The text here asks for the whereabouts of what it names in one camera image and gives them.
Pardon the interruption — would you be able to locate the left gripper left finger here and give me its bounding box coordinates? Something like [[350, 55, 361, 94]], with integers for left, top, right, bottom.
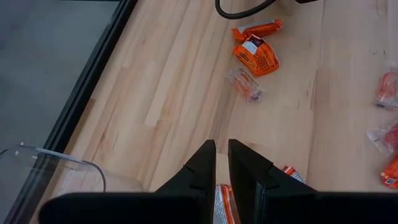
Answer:
[[39, 139, 217, 224]]

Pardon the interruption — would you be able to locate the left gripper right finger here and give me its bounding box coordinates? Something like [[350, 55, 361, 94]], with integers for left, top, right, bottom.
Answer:
[[228, 138, 398, 224]]

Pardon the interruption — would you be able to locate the orange candy pack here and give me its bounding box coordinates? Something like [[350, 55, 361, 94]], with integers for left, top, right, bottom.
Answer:
[[233, 33, 280, 77]]

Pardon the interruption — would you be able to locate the clear wrapped red candy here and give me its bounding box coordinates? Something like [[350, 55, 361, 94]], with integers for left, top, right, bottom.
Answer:
[[366, 123, 398, 155]]

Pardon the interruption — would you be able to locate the clear wrapped orange candy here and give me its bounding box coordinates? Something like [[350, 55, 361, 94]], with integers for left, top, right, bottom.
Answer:
[[374, 70, 398, 109], [226, 67, 265, 103]]

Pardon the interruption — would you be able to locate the clear plastic bin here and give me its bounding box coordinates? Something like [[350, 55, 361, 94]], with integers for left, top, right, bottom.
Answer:
[[0, 144, 144, 224]]

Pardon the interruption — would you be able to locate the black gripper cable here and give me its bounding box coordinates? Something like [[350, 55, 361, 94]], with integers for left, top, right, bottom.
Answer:
[[214, 0, 277, 20]]

